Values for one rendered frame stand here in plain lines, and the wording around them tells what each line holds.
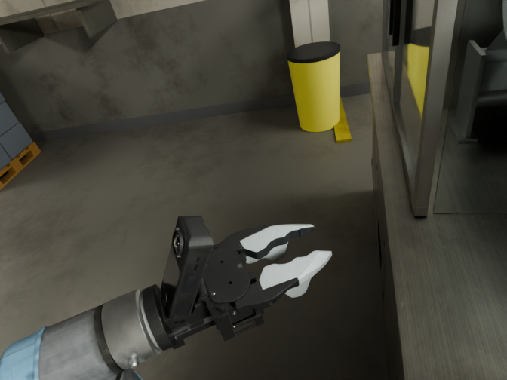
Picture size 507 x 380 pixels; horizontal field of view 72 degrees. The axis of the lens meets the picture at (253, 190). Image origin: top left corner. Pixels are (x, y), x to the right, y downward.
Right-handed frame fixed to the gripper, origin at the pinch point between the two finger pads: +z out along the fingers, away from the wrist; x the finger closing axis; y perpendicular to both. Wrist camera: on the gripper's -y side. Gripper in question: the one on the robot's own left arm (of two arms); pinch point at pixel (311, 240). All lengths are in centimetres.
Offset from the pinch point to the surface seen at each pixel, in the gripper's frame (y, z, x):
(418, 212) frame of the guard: 35, 38, -18
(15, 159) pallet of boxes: 159, -167, -338
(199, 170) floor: 154, 2, -211
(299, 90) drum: 114, 101, -215
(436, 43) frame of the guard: -4.7, 37.6, -24.0
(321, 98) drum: 120, 114, -202
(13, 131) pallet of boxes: 140, -159, -360
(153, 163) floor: 159, -34, -249
